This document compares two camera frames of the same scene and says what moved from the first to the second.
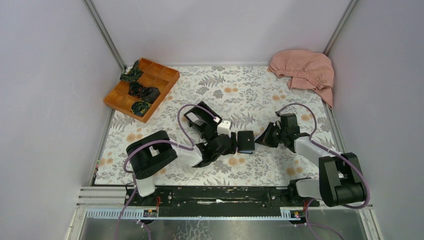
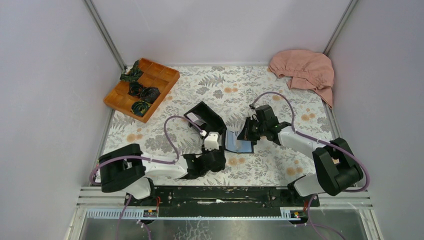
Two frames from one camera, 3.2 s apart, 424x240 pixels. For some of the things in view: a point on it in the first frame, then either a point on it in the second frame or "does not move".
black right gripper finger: (266, 138) → (246, 134)
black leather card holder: (245, 142) does not move
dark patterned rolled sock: (134, 73) does not move
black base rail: (213, 201) does not move
